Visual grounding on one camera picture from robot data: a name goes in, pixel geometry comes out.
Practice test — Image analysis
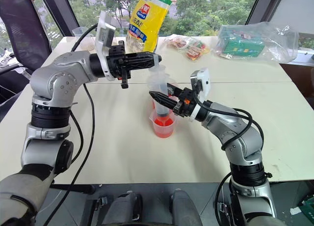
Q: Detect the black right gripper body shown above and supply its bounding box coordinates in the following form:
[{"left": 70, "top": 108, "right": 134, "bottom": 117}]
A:
[{"left": 172, "top": 87, "right": 199, "bottom": 118}]

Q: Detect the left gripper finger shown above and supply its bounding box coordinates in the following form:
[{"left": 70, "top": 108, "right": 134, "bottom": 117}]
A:
[
  {"left": 125, "top": 61, "right": 162, "bottom": 72},
  {"left": 125, "top": 51, "right": 163, "bottom": 63}
]

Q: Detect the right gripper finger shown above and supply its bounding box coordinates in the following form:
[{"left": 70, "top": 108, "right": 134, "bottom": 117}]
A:
[
  {"left": 148, "top": 90, "right": 178, "bottom": 109},
  {"left": 166, "top": 82, "right": 183, "bottom": 96}
]

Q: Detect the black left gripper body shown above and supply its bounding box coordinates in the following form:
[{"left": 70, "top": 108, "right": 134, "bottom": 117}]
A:
[{"left": 107, "top": 40, "right": 133, "bottom": 90}]

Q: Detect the clear plastic syringe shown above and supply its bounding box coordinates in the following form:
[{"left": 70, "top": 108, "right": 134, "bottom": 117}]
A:
[{"left": 146, "top": 54, "right": 173, "bottom": 119}]

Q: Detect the empty clear measuring cup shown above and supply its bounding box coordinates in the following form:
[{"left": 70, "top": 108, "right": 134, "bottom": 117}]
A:
[{"left": 72, "top": 26, "right": 96, "bottom": 51}]

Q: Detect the yellow snack bag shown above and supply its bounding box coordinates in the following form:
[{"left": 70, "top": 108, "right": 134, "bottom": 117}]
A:
[{"left": 126, "top": 0, "right": 173, "bottom": 54}]

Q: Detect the red and yellow snack packet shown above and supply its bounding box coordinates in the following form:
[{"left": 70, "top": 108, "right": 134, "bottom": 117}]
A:
[{"left": 184, "top": 41, "right": 210, "bottom": 61}]

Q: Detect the green cardboard box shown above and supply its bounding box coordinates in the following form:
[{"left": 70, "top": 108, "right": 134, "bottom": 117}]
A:
[{"left": 217, "top": 25, "right": 266, "bottom": 58}]

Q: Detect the black office chair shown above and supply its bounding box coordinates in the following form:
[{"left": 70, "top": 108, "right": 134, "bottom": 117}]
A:
[{"left": 0, "top": 0, "right": 53, "bottom": 120}]

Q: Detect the dark grey rounded shape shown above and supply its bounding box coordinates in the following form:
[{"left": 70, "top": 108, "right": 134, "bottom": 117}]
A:
[
  {"left": 101, "top": 191, "right": 143, "bottom": 226},
  {"left": 169, "top": 188, "right": 203, "bottom": 226}
]

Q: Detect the clear plastic bag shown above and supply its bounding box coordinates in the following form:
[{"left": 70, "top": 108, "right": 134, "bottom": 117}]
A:
[{"left": 211, "top": 21, "right": 300, "bottom": 64}]

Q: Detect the green box on floor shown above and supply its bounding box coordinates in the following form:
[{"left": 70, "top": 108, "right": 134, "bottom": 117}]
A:
[{"left": 298, "top": 196, "right": 314, "bottom": 226}]

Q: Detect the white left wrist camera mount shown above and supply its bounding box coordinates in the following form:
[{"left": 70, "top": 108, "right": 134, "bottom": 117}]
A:
[{"left": 94, "top": 11, "right": 117, "bottom": 82}]

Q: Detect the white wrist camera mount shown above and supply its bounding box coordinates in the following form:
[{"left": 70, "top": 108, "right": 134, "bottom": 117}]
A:
[
  {"left": 94, "top": 11, "right": 117, "bottom": 82},
  {"left": 189, "top": 67, "right": 212, "bottom": 122}
]

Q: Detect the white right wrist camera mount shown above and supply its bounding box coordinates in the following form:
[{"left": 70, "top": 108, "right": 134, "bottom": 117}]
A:
[{"left": 189, "top": 67, "right": 212, "bottom": 122}]

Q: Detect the long black left arm cable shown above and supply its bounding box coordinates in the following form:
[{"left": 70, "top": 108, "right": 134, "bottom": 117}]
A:
[{"left": 43, "top": 26, "right": 99, "bottom": 226}]

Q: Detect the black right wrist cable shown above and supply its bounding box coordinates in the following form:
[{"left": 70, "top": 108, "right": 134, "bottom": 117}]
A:
[{"left": 193, "top": 88, "right": 265, "bottom": 151}]

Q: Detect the short black left arm cable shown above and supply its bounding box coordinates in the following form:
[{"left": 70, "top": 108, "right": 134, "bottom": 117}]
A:
[{"left": 69, "top": 111, "right": 84, "bottom": 166}]

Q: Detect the black right shoulder cable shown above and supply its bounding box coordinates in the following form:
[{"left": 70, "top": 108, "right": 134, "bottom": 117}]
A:
[{"left": 214, "top": 172, "right": 234, "bottom": 213}]

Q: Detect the black table frame bar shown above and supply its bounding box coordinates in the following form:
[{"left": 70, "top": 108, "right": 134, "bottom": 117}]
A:
[{"left": 50, "top": 183, "right": 96, "bottom": 195}]

